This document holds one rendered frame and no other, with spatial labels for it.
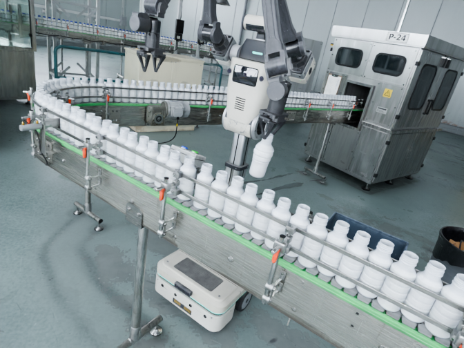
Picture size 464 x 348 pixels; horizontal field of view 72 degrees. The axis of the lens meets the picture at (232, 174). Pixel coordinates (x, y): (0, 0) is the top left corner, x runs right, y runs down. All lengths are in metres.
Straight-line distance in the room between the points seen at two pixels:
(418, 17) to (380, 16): 1.20
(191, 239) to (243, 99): 0.79
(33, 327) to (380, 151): 4.01
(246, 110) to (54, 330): 1.55
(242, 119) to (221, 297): 0.98
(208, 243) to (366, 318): 0.53
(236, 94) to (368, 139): 3.18
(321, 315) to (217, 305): 0.95
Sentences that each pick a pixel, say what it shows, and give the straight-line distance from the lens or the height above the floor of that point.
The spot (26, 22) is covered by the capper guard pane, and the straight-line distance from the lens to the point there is 6.27.
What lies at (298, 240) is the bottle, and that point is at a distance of 1.00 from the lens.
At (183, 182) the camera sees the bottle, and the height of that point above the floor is 1.07.
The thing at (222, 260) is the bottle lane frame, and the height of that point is 0.88.
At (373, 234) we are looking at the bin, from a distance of 1.53.
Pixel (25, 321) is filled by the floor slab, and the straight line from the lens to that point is 2.21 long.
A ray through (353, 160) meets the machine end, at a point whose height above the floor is 0.34.
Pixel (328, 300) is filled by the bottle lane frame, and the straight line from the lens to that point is 1.01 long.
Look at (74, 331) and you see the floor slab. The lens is 2.11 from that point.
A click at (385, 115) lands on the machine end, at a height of 1.03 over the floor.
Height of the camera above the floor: 1.58
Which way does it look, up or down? 22 degrees down
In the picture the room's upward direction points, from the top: 11 degrees clockwise
